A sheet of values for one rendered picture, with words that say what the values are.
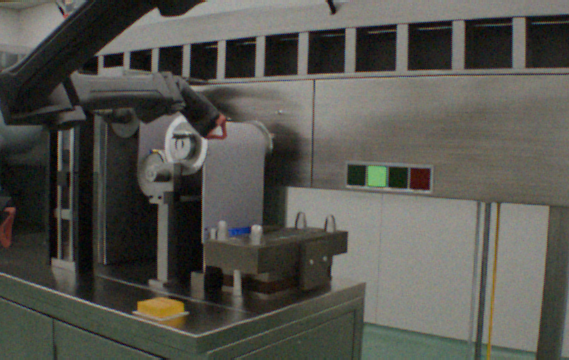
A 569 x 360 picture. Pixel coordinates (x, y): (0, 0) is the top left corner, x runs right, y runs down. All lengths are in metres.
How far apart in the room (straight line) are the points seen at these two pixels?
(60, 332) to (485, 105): 1.16
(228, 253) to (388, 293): 2.92
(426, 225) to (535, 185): 2.66
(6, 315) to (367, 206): 2.96
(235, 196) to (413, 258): 2.67
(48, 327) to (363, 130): 0.95
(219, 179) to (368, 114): 0.42
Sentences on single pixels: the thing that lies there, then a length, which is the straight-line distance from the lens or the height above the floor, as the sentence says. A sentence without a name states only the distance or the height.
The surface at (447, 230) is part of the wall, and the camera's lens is 4.04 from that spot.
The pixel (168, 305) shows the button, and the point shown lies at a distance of 1.28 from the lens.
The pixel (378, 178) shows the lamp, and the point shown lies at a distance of 1.59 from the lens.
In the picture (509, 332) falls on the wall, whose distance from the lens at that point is 4.02.
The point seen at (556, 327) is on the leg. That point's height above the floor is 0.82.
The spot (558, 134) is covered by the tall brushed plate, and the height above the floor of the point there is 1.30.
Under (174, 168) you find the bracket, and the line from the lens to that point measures 1.53.
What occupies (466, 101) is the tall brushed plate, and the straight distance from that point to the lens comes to 1.52.
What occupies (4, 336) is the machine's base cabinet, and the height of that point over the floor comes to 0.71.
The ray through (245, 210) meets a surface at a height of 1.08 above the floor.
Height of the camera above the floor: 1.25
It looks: 3 degrees down
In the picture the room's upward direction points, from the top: 2 degrees clockwise
